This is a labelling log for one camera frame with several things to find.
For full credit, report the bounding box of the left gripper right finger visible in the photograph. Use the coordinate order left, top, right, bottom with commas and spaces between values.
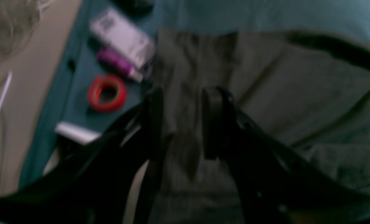
201, 87, 370, 224

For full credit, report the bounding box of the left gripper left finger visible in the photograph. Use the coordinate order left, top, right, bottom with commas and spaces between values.
0, 88, 165, 224

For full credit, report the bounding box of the dark grey T-shirt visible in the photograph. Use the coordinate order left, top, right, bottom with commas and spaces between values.
149, 28, 370, 224

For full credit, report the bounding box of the white marker pen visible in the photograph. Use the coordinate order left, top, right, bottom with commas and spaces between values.
54, 121, 101, 146

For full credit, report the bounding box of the blue table cloth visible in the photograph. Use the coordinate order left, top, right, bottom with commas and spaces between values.
19, 0, 370, 188

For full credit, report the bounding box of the red tape roll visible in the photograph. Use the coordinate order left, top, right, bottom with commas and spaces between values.
87, 74, 127, 113

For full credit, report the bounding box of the purple small bottle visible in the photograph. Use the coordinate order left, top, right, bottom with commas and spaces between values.
96, 47, 143, 83

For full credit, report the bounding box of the white labelled package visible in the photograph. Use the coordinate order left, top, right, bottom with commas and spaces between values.
89, 7, 156, 69

